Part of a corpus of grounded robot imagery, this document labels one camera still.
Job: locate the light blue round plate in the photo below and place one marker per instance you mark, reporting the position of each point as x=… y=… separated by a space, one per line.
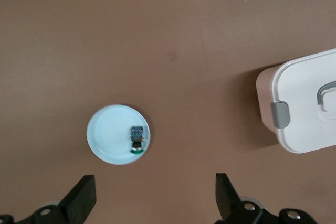
x=110 y=134

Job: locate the blue switch with green cap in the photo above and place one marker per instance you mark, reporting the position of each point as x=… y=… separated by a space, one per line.
x=137 y=136

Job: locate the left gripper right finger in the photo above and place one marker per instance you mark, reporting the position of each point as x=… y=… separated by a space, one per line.
x=231 y=205

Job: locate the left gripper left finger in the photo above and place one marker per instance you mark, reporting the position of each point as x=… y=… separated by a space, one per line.
x=78 y=200

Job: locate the white lunch box grey clips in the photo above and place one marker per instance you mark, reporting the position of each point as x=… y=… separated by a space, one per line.
x=302 y=108

